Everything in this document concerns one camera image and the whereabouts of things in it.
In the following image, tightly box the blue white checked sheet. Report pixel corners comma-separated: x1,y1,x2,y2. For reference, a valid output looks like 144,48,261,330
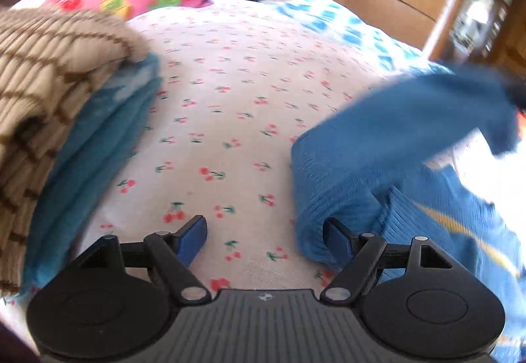
181,0,453,76

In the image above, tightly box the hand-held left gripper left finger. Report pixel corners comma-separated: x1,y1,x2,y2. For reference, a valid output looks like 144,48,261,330
74,215,213,304

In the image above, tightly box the teal folded cloth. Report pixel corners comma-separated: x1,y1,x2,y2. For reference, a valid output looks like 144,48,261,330
21,53,162,295

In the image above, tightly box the glass display cabinet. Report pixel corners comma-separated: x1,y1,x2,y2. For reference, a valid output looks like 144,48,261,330
448,0,517,60

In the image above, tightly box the blue knit sweater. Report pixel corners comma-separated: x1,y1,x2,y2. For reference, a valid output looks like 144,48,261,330
291,62,526,363

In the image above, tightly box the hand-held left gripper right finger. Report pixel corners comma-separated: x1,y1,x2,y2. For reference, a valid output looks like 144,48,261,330
321,217,453,304

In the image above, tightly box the beige striped knit sweater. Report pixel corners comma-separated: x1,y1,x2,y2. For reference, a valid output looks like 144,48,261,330
0,6,149,294

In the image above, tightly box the cherry print bedsheet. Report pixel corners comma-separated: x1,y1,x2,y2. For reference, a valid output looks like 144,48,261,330
0,0,436,331

